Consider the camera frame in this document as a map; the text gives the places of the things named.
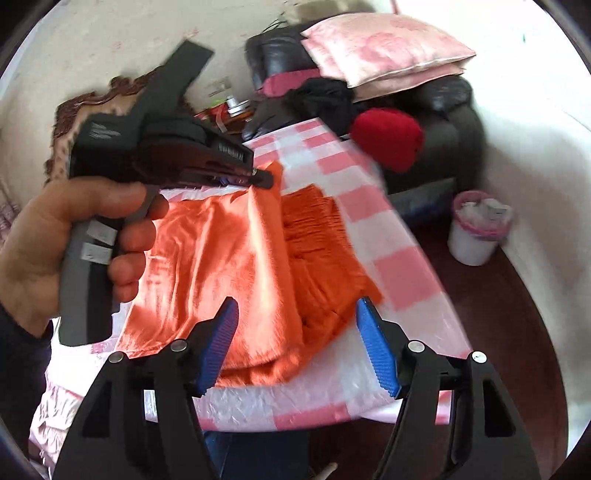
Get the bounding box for pink white checkered tablecloth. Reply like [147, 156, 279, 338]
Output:
[44, 117, 474, 432]

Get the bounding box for orange pants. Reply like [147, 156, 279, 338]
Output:
[115, 161, 385, 388]

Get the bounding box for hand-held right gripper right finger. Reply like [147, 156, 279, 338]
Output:
[355, 296, 542, 480]

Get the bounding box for tufted carved headboard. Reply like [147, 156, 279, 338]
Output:
[45, 76, 158, 185]

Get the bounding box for red folded cloth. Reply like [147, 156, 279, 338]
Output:
[349, 108, 426, 174]

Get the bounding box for person's left forearm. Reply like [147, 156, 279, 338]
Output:
[0, 302, 55, 416]

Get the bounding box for maroon cushion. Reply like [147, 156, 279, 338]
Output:
[257, 69, 324, 99]

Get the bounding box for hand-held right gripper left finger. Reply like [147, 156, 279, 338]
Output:
[52, 296, 240, 480]

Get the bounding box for wooden nightstand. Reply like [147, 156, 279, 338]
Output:
[194, 99, 254, 134]

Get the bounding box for person's leg in jeans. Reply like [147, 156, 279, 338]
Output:
[203, 429, 310, 480]

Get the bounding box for clear plastic bag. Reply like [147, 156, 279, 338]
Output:
[392, 178, 458, 220]

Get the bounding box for white trash bin pink liner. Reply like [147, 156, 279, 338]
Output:
[447, 190, 513, 267]

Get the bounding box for person's left hand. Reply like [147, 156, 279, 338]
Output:
[0, 178, 169, 340]

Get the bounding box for black clothing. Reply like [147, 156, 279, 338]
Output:
[288, 78, 358, 134]

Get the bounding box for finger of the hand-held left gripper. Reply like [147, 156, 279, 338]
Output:
[203, 162, 278, 190]

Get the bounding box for black leather sofa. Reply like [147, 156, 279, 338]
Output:
[242, 23, 485, 195]

